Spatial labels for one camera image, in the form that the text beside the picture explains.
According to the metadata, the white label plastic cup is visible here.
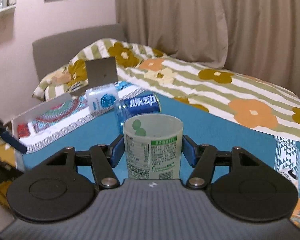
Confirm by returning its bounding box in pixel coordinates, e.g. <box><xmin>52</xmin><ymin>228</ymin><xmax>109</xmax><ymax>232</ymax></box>
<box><xmin>123</xmin><ymin>113</ymin><xmax>183</xmax><ymax>180</ymax></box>

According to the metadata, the white blue-logo plastic cup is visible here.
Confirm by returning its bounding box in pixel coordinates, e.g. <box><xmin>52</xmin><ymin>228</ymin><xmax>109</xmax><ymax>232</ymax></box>
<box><xmin>85</xmin><ymin>83</ymin><xmax>119</xmax><ymax>114</ymax></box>

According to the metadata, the blue label plastic cup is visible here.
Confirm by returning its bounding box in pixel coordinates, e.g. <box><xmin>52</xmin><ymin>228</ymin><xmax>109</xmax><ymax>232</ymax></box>
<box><xmin>114</xmin><ymin>92</ymin><xmax>161</xmax><ymax>134</ymax></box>

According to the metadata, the blue patterned table cloth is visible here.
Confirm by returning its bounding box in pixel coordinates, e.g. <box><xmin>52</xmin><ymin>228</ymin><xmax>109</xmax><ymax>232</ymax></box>
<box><xmin>14</xmin><ymin>95</ymin><xmax>300</xmax><ymax>194</ymax></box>

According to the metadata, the floral striped duvet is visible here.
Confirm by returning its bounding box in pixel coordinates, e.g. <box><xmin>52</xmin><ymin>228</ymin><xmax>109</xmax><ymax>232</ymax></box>
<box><xmin>33</xmin><ymin>38</ymin><xmax>300</xmax><ymax>139</ymax></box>

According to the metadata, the grey laptop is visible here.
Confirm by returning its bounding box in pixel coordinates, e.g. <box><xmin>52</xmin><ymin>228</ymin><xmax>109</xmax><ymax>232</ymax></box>
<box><xmin>70</xmin><ymin>57</ymin><xmax>119</xmax><ymax>96</ymax></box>

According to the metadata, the grey headboard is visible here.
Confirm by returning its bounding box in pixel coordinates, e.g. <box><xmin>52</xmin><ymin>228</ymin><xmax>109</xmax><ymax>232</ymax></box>
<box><xmin>32</xmin><ymin>24</ymin><xmax>127</xmax><ymax>81</ymax></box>

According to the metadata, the beige curtain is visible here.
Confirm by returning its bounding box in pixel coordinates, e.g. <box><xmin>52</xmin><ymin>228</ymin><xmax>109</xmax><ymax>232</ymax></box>
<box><xmin>115</xmin><ymin>0</ymin><xmax>300</xmax><ymax>98</ymax></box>

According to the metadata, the white wall shelf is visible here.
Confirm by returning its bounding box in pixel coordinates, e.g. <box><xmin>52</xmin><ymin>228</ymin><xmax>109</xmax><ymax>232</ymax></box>
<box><xmin>0</xmin><ymin>4</ymin><xmax>17</xmax><ymax>18</ymax></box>

